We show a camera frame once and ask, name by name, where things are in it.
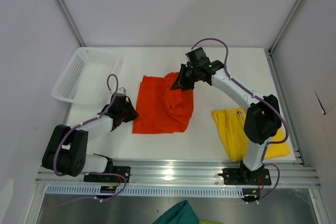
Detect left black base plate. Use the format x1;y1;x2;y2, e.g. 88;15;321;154
83;165;131;183

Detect right aluminium corner post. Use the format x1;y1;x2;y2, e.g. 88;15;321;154
268;0;306;55

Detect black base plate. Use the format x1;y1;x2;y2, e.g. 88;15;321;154
218;166;271;186
83;165;131;183

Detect white plastic basket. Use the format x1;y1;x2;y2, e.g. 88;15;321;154
51;47;121;105

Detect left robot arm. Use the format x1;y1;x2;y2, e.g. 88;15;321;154
41;93;139;182

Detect left aluminium corner post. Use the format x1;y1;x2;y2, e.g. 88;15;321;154
54;0;86;47

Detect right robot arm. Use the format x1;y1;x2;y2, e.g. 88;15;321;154
171;47;281;184

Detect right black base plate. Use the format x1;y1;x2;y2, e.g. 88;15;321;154
218;166;271;186

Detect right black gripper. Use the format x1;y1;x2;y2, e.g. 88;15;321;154
172;64;200;92

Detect aluminium mounting rail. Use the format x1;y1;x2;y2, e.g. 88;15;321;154
35;159;321;189

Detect aluminium corner post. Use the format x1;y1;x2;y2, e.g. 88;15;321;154
268;0;306;55
54;0;86;47

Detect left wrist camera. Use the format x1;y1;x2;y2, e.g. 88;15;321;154
116;87;127;97

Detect slotted cable duct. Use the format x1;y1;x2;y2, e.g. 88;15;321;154
46;184;244;198

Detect yellow shorts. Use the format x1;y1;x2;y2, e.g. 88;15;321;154
212;108;290;162

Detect right side aluminium rail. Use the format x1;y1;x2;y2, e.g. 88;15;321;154
266;49;307;167

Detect teal cloth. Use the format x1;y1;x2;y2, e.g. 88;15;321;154
153;200;199;224

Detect orange shorts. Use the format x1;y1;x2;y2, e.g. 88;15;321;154
132;72;194;134

